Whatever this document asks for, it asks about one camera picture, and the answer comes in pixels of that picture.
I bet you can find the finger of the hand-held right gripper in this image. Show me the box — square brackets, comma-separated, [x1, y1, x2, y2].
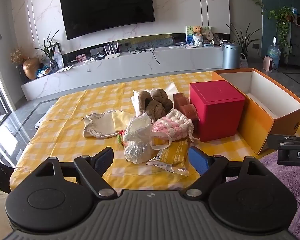
[267, 134, 300, 148]

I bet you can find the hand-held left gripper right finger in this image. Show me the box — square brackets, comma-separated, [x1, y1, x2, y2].
[186, 146, 268, 198]

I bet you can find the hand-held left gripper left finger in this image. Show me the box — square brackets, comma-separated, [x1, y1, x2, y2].
[34, 147, 118, 199]

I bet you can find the yellow snack packet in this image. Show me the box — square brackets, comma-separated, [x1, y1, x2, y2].
[146, 133, 192, 177]

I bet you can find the red green plush toy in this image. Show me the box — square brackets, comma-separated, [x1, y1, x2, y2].
[117, 129, 127, 147]

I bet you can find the orange cardboard box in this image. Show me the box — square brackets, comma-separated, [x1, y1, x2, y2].
[212, 68, 300, 155]

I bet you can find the cream drawstring bag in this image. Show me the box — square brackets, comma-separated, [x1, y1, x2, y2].
[83, 109, 121, 139]

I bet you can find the clear plastic bag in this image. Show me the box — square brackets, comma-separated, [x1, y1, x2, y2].
[122, 112, 156, 165]

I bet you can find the pale yellow cloth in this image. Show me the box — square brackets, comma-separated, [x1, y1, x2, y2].
[112, 111, 133, 132]

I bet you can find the pink white knitted pouch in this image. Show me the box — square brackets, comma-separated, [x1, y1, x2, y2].
[150, 109, 200, 143]

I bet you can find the orange shaped sponge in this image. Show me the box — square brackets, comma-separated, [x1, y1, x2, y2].
[179, 104, 199, 125]
[174, 92, 191, 110]

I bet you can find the brown fuzzy slippers pair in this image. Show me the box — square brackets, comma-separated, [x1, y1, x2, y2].
[138, 88, 174, 119]

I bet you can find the purple fluffy blanket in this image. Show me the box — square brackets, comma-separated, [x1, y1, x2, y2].
[260, 151, 300, 240]

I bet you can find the yellow checkered tablecloth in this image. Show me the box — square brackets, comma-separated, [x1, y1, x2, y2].
[10, 71, 300, 196]

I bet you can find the red square box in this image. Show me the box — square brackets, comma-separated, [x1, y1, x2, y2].
[189, 80, 246, 142]

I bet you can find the pink space heater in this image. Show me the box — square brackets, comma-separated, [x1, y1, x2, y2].
[262, 56, 274, 72]

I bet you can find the blue water bottle dispenser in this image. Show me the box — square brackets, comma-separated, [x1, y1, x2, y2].
[267, 37, 281, 69]

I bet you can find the white marble tv cabinet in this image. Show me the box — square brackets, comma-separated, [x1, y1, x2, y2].
[21, 45, 231, 101]

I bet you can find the grey metal trash can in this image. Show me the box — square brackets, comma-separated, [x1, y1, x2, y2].
[222, 42, 241, 70]

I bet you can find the paper sheet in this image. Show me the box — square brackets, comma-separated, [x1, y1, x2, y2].
[56, 65, 74, 74]

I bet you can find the white router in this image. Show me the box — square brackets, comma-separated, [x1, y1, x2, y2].
[104, 42, 121, 59]

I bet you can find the blue snack bag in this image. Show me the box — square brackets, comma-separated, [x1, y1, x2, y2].
[36, 67, 52, 78]

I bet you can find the dark cloth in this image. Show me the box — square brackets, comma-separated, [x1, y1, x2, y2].
[0, 159, 15, 194]

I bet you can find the long-leaf potted plant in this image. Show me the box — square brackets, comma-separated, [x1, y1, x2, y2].
[226, 22, 262, 60]

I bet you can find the green plant in glass vase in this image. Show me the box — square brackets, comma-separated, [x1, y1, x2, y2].
[35, 29, 61, 72]

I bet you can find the gold round vase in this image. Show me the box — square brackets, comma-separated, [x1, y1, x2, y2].
[22, 57, 40, 80]

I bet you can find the trailing pothos vine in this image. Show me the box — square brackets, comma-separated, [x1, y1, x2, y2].
[231, 0, 296, 55]

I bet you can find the teddy bear in white wrap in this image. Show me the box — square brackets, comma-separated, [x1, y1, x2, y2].
[191, 26, 205, 47]

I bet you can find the green picture card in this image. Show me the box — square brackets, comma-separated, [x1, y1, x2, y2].
[185, 25, 212, 45]

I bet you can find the dried flower bunch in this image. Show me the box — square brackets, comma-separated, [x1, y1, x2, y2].
[10, 49, 24, 66]

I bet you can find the black cable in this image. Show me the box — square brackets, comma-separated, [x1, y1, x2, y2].
[126, 42, 161, 65]

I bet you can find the black wall television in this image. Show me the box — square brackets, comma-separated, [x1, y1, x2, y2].
[59, 0, 155, 41]

